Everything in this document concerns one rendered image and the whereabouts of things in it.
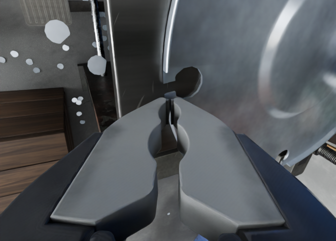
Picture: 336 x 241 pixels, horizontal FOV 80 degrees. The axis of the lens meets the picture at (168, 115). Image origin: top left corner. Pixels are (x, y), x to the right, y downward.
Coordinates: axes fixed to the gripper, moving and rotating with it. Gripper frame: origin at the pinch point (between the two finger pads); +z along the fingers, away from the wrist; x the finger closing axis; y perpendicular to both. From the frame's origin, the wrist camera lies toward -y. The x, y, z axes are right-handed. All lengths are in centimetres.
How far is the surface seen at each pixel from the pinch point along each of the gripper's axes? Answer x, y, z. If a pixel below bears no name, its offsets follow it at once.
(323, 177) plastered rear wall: 109, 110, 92
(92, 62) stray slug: -9.0, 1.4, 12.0
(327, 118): 18.7, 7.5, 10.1
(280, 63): 8.4, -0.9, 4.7
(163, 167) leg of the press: -1.4, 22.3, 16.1
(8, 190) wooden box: -47, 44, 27
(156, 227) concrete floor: -12, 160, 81
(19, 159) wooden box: -42, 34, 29
